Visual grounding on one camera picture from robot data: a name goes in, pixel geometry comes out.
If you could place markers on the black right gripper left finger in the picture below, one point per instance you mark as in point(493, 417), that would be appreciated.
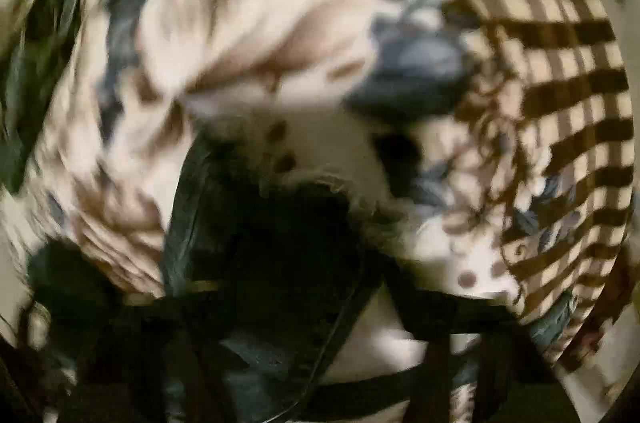
point(156, 363)

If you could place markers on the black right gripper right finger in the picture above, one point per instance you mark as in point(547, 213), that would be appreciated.
point(513, 381)

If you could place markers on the dark blue denim jeans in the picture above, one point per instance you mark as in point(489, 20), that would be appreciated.
point(292, 266)

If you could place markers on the floral bed blanket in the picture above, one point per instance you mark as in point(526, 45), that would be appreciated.
point(486, 147)

